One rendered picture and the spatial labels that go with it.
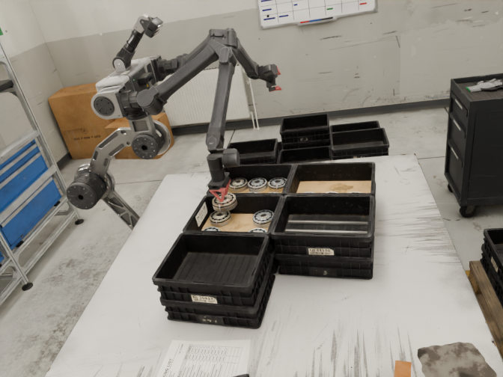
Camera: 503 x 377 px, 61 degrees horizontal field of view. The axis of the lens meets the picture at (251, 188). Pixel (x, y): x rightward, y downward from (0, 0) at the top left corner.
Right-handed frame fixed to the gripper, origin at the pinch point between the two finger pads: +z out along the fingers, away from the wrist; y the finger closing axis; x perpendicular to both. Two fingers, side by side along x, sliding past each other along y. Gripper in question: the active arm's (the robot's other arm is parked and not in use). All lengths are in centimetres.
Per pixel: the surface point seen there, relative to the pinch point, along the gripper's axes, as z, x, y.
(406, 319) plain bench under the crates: 35, -72, -27
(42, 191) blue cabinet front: 58, 201, 93
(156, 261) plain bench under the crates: 36, 41, -3
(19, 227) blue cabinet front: 66, 196, 55
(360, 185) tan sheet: 23, -53, 46
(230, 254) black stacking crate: 22.8, -2.2, -10.3
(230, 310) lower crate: 24.6, -10.5, -38.6
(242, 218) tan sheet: 22.9, 0.1, 16.1
